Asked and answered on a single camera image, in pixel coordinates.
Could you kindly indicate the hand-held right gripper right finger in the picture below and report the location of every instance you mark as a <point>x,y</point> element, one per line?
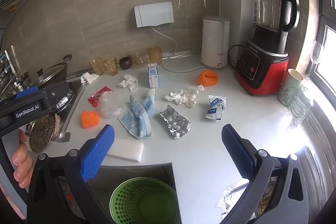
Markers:
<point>236,150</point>

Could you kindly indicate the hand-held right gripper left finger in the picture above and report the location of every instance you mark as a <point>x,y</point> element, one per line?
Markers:
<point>97,153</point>

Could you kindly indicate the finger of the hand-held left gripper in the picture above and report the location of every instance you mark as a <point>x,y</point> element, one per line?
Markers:
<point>26,93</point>

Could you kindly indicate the green plastic basket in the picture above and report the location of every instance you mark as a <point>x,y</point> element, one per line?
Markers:
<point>123,200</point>

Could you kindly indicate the red snack packet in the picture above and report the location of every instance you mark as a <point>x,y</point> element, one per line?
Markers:
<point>94,98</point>

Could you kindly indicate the white tissue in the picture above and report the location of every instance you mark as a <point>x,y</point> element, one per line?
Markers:
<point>129,83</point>
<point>89,78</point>

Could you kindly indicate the person's left hand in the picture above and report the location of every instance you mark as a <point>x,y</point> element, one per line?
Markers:
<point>22,161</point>

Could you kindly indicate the perforated metal disc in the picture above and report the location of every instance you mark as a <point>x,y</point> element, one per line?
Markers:
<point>42,132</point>

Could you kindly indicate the black pan with lid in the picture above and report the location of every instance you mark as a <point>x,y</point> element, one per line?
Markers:
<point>50,75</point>

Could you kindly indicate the white sponge block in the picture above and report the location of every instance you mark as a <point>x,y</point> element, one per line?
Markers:
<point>128,151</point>

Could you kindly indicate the orange foam net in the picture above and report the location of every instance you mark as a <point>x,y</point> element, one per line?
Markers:
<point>208,77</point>
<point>90,119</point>

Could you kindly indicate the aluminium foil stove liner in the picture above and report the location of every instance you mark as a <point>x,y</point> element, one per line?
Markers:
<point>62,136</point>

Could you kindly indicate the aluminium foil sheet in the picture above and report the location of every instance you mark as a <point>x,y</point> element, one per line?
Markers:
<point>231,195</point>

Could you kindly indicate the blue white plastic packet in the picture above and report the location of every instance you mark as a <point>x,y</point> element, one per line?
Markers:
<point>216,108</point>

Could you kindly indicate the clear plastic bag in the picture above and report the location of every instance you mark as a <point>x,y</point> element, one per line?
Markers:
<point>110,106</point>

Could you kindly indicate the blue cloth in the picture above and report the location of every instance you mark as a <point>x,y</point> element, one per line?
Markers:
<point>139,119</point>

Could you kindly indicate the crumpled aluminium foil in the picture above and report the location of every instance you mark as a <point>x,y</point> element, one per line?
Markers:
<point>174,121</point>

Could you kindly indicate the crumpled clear plastic wrap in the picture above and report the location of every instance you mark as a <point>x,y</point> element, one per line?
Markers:
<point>185,96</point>

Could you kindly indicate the clear glass cup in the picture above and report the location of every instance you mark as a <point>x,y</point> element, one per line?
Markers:
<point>302,106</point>

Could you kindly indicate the green white cup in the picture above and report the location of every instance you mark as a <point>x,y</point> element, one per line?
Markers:
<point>288,87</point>

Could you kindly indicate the red black blender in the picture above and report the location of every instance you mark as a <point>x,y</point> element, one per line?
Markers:
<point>265,61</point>

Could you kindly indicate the blue white milk carton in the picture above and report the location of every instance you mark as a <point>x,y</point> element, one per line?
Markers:
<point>153,76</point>

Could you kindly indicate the brown clay pot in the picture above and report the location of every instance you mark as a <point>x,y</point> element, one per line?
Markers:
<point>125,62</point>

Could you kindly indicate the amber glass teapot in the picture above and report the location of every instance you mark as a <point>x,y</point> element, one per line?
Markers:
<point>139,60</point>

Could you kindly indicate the white electric kettle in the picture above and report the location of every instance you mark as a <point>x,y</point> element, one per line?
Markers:
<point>214,43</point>

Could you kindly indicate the amber glass mug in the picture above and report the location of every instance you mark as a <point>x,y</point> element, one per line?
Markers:
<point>155,55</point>

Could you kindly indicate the wine glass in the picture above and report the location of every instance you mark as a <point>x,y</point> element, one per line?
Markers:
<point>316,52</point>

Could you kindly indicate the white wall socket box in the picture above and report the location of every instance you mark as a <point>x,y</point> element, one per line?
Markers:
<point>153,14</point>

